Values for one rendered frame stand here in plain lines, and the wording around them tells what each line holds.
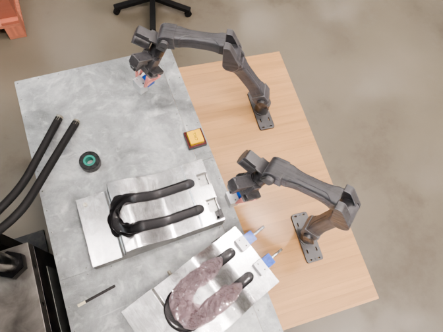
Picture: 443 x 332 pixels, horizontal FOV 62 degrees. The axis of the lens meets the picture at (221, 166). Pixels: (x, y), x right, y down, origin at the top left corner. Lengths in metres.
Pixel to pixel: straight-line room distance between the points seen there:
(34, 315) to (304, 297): 0.98
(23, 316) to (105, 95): 0.92
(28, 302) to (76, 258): 0.21
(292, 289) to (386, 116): 1.83
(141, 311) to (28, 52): 2.15
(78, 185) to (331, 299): 1.08
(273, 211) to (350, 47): 1.98
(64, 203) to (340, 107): 2.05
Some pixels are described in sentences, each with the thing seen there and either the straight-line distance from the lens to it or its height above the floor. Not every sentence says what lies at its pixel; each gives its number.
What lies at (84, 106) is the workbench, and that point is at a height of 0.80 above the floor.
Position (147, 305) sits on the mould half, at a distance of 1.34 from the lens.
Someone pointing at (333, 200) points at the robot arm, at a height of 1.25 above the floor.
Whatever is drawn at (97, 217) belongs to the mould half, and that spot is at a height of 0.86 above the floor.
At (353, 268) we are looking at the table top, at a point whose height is 0.80.
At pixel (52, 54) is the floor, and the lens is 2.96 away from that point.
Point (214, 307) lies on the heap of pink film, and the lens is 1.35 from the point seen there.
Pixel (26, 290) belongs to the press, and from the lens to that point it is 1.56.
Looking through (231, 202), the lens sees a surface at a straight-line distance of 1.36.
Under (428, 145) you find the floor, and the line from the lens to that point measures 3.08.
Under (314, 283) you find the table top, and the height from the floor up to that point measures 0.80.
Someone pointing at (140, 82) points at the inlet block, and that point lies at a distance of 1.57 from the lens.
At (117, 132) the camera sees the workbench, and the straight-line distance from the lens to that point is 1.64.
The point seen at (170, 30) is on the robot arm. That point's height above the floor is 1.20.
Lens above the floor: 2.25
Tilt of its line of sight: 67 degrees down
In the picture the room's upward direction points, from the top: 18 degrees clockwise
